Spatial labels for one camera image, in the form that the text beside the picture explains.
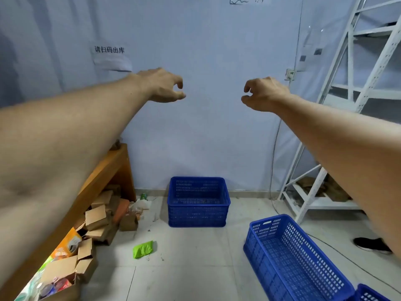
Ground person's right hand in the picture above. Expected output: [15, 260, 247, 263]
[241, 77, 292, 113]

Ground grey hanging cable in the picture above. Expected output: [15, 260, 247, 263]
[269, 117, 284, 202]

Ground pile of cardboard boxes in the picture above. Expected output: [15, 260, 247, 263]
[73, 184, 140, 247]

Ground dark floor cable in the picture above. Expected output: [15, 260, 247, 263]
[299, 230, 401, 293]

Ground person's right forearm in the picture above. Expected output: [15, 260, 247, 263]
[275, 89, 401, 259]

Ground green plastic packet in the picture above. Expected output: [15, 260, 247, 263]
[132, 240, 155, 259]

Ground white crumpled plastic bag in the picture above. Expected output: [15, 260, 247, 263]
[128, 198, 152, 217]

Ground orange printed box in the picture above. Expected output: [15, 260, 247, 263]
[49, 227, 83, 261]

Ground black shoe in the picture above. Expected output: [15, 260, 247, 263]
[353, 237, 393, 255]

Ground open cardboard box with items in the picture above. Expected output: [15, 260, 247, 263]
[36, 238, 98, 301]

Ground person's left forearm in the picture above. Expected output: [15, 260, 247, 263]
[0, 73, 150, 282]

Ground white paper wall sign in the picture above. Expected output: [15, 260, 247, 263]
[93, 43, 133, 73]

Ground blue plastic crate corner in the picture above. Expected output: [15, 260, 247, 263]
[354, 283, 393, 301]

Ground flat cardboard pieces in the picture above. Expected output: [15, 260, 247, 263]
[295, 174, 352, 203]

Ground clear sheet with photos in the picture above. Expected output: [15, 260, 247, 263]
[295, 26, 324, 72]

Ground wooden table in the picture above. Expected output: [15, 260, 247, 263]
[0, 143, 137, 301]

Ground long blue plastic crate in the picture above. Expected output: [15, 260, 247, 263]
[243, 214, 357, 301]

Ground square blue plastic crate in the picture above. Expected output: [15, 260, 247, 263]
[167, 176, 232, 228]

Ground person's left hand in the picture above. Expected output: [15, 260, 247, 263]
[135, 68, 187, 104]

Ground white metal shelf rack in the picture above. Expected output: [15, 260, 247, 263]
[278, 0, 401, 225]

